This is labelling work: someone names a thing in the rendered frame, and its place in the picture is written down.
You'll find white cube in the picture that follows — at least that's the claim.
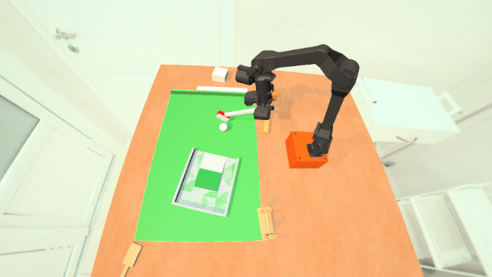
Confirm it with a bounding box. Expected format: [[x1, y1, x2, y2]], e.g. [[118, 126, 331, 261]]
[[212, 66, 228, 83]]

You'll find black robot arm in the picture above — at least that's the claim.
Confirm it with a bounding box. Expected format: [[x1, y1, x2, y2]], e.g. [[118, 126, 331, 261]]
[[235, 44, 360, 158]]

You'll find white golf ball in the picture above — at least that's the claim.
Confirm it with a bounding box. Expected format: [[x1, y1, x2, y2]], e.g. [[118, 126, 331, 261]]
[[219, 123, 228, 132]]

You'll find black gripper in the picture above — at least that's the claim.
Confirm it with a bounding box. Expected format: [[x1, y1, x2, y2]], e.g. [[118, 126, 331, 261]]
[[254, 83, 274, 120]]

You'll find green putting mat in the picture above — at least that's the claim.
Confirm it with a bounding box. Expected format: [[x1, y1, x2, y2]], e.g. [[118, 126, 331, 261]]
[[134, 94, 262, 242]]

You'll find white flat bar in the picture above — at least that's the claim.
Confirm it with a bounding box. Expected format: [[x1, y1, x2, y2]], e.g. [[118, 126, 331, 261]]
[[197, 86, 248, 92]]

